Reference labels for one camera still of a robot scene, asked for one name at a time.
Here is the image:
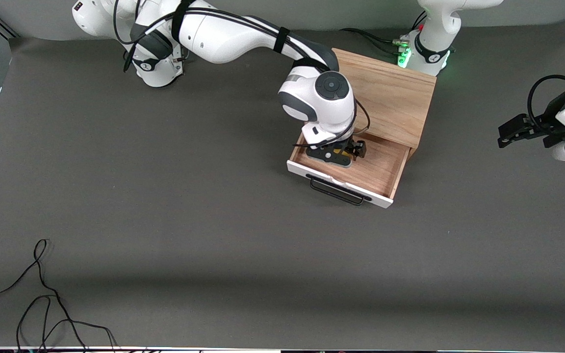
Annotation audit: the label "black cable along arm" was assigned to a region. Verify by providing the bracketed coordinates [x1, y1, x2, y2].
[528, 75, 565, 129]
[113, 0, 370, 148]

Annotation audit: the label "black cable along right arm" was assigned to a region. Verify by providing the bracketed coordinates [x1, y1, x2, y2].
[113, 0, 370, 148]

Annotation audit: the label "black drawer handle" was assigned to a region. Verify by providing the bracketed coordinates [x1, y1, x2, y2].
[306, 174, 372, 206]

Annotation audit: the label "black cables at left arm base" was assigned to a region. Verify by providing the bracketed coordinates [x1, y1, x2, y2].
[339, 28, 408, 55]

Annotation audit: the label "wooden drawer with white front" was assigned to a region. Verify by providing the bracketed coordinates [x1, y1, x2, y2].
[286, 131, 413, 209]

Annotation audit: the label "wooden drawer cabinet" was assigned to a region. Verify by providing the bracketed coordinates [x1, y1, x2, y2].
[332, 48, 437, 158]

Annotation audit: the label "thin black loose cable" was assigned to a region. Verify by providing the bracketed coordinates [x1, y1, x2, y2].
[16, 294, 119, 353]
[0, 239, 87, 351]

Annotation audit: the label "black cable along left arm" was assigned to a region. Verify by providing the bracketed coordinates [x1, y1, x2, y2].
[528, 75, 565, 129]

